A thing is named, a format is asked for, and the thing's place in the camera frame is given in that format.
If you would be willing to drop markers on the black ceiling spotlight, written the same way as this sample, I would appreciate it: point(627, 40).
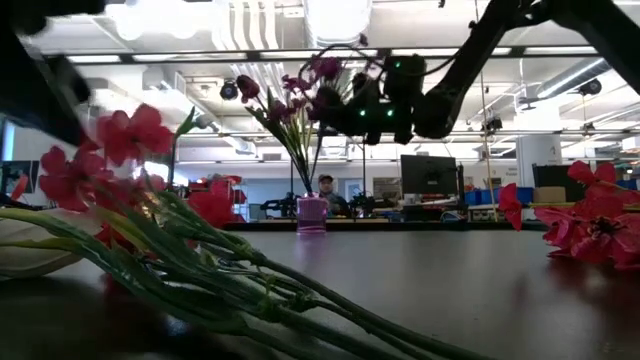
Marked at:
point(590, 87)
point(229, 91)
point(492, 125)

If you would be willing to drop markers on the purple artificial flower bunch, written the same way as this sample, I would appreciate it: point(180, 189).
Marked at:
point(300, 150)
point(327, 67)

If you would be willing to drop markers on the white round column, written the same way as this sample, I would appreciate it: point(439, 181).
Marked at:
point(537, 150)

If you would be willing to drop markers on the small dark monitor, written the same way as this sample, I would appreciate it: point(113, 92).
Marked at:
point(20, 172)

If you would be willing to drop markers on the black frame bar with lights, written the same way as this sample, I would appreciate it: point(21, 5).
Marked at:
point(200, 55)

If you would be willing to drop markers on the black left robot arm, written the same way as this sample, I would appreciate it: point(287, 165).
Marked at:
point(30, 80)

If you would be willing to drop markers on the brown cardboard box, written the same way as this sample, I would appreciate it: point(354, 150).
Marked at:
point(549, 195)

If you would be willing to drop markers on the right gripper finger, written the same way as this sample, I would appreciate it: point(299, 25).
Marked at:
point(335, 122)
point(335, 99)

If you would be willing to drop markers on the person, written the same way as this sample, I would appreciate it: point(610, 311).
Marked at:
point(327, 185)

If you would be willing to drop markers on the black table mat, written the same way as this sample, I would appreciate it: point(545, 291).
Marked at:
point(450, 300)

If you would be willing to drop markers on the blue storage bins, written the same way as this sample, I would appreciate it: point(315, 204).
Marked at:
point(480, 196)

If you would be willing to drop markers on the dark pink artificial tulip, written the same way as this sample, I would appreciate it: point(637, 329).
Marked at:
point(248, 87)

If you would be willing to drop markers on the red shelf cart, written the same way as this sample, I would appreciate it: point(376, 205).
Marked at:
point(232, 181)

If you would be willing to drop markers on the dark screen panel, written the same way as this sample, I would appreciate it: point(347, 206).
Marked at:
point(552, 175)

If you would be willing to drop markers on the black computer monitor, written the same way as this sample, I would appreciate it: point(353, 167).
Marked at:
point(429, 175)

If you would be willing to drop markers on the red artificial flower bunch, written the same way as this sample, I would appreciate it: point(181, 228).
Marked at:
point(150, 235)
point(595, 225)

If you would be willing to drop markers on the purple glass vase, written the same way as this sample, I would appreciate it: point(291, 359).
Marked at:
point(312, 215)

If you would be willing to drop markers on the black background robot arm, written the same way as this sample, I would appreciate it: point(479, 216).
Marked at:
point(362, 204)
point(280, 205)

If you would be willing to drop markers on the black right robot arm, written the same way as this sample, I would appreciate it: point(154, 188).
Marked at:
point(450, 100)

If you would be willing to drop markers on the silver ventilation duct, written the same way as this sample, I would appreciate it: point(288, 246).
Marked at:
point(337, 20)

